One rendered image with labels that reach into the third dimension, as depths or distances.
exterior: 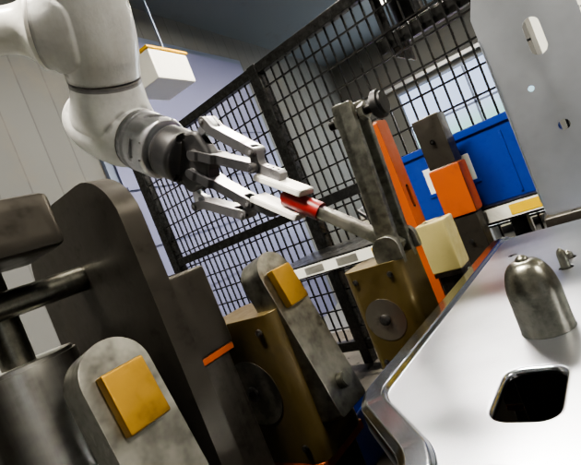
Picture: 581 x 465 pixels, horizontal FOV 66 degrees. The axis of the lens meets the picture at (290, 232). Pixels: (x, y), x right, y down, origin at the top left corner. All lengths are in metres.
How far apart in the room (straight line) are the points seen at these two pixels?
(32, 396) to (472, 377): 0.24
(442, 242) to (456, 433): 0.32
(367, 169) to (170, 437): 0.32
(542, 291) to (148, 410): 0.23
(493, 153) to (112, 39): 0.58
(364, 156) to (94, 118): 0.40
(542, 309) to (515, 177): 0.50
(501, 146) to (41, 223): 0.67
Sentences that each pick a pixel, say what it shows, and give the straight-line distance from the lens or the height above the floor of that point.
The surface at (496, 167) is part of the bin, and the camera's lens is 0.80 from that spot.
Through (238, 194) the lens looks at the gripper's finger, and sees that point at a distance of 0.57.
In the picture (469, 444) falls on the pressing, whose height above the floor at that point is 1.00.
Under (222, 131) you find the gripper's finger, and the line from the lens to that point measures 0.58.
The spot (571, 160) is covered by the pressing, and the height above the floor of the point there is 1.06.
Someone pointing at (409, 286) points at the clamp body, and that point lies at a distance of 0.47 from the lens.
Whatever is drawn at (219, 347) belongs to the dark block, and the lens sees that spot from 0.33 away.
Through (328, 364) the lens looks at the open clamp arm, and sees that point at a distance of 0.34.
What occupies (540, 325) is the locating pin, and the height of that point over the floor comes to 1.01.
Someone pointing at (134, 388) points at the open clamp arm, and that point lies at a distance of 0.23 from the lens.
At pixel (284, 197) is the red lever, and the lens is 0.53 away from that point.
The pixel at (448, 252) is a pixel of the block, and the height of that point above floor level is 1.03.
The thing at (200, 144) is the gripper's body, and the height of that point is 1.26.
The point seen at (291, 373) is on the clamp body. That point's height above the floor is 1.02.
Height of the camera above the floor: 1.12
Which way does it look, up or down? 1 degrees down
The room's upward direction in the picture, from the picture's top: 22 degrees counter-clockwise
